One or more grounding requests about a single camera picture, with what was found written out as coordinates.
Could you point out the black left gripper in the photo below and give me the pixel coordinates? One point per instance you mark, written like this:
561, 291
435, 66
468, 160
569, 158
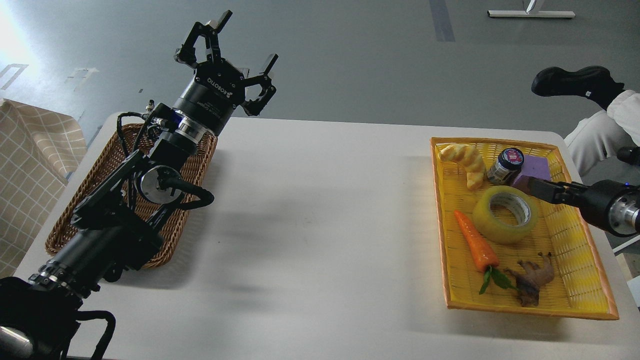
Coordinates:
212, 97

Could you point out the orange toy carrot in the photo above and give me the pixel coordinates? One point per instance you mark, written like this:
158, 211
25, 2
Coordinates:
482, 254

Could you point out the small dark lidded jar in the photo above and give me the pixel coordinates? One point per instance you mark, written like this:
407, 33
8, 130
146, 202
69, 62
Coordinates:
508, 163

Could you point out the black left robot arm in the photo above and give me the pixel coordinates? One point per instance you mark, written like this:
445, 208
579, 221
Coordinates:
119, 223

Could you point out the person in white clothes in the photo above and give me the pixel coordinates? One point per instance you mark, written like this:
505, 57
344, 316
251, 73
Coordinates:
601, 135

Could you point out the toy croissant bread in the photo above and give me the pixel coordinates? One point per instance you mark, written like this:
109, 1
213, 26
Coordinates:
469, 158

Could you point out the white metal stand base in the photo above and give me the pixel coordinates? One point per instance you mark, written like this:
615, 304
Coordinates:
533, 9

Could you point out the purple foam block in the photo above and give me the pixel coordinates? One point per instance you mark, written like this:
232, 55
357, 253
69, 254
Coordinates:
533, 167

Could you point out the beige checkered cloth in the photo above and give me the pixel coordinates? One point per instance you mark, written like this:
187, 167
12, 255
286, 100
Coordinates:
39, 148

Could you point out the brown toy animal figure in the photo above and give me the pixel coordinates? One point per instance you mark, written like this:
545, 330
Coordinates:
534, 276

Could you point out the yellow plastic tray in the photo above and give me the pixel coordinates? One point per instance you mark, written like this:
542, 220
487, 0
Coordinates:
580, 288

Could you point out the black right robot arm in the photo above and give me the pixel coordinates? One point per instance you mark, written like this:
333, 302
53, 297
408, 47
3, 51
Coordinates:
609, 205

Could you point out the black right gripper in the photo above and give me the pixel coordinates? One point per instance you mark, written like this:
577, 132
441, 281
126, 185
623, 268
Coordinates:
608, 205

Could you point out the yellow tape roll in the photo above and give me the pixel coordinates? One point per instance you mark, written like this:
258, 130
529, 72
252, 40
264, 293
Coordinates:
505, 215

